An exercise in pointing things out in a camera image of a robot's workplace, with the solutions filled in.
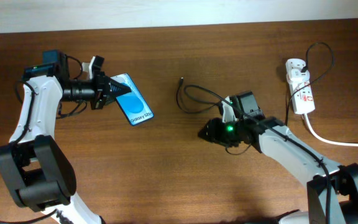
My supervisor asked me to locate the blue Galaxy smartphone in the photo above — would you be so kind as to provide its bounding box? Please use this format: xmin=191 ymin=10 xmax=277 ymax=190
xmin=111 ymin=73 xmax=154 ymax=126

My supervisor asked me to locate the black USB charging cable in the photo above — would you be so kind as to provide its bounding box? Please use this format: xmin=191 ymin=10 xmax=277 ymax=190
xmin=175 ymin=42 xmax=335 ymax=127

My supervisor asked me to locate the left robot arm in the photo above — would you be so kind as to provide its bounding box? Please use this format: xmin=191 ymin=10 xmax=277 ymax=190
xmin=0 ymin=50 xmax=131 ymax=223

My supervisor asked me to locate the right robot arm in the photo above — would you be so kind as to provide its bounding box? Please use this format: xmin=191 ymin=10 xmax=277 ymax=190
xmin=198 ymin=91 xmax=358 ymax=223

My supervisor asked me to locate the white power strip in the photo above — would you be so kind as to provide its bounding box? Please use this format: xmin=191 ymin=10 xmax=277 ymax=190
xmin=285 ymin=58 xmax=315 ymax=114

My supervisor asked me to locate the right arm white wrist camera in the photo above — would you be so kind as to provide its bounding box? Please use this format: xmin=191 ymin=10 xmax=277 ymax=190
xmin=222 ymin=96 xmax=238 ymax=123

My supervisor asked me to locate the arm white wrist camera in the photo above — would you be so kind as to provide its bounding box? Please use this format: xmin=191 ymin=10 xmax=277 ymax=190
xmin=81 ymin=55 xmax=104 ymax=80
xmin=222 ymin=96 xmax=238 ymax=123

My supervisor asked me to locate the left arm white wrist camera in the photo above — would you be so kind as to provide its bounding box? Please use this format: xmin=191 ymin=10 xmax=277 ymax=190
xmin=81 ymin=55 xmax=104 ymax=80

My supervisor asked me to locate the white USB wall charger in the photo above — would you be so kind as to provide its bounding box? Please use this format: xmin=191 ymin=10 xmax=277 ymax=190
xmin=287 ymin=68 xmax=310 ymax=84

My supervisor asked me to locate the white power strip cord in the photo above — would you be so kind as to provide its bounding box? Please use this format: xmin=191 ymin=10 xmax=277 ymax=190
xmin=301 ymin=113 xmax=358 ymax=149

